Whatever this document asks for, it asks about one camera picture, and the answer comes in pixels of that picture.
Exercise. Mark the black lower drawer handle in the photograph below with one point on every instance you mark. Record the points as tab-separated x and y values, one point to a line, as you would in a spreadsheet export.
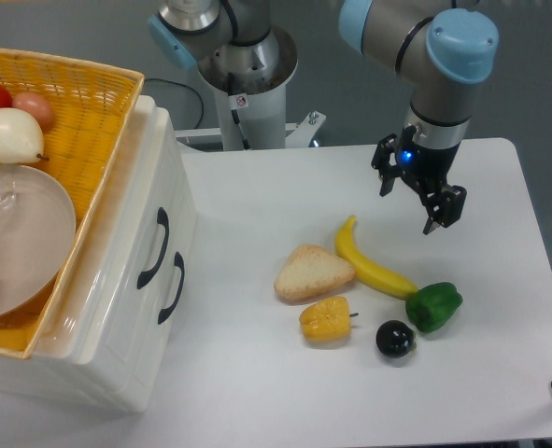
175	289

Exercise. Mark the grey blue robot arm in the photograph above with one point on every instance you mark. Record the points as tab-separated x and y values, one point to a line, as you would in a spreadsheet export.
444	49

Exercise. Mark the black drawer handle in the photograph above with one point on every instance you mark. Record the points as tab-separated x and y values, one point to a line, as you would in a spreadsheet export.
160	246
175	289

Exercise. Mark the yellow banana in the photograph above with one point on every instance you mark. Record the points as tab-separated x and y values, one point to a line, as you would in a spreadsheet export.
372	274

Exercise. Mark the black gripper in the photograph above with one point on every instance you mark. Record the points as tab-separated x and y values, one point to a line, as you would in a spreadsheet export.
425	171

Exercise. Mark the bread slice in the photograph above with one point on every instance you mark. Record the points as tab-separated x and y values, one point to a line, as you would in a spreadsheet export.
311	271

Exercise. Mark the yellow bell pepper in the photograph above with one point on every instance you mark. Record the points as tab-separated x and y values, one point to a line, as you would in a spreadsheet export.
326	321

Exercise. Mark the white drawer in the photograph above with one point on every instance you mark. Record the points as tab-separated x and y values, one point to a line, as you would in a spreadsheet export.
104	318

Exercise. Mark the pink peach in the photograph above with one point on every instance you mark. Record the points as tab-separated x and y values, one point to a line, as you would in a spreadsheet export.
37	106

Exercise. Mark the green bell pepper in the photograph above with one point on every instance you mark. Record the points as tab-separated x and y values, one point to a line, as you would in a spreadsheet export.
431	307

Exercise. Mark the black top drawer handle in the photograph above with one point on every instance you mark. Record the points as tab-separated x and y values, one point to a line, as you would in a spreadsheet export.
160	246

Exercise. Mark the dark purple mangosteen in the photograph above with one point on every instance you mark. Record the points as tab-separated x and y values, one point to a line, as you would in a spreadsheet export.
394	339

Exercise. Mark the white metal bracket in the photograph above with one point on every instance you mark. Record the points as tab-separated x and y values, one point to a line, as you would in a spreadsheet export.
303	134

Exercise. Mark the white pear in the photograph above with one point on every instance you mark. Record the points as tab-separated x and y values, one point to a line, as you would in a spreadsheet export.
21	138

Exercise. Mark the white drawer cabinet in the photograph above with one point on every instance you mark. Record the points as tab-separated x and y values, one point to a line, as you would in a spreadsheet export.
123	389

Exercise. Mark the beige plate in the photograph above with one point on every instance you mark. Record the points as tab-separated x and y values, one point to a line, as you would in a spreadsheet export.
36	240

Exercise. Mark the yellow wicker basket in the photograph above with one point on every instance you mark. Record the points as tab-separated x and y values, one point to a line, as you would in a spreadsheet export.
92	103

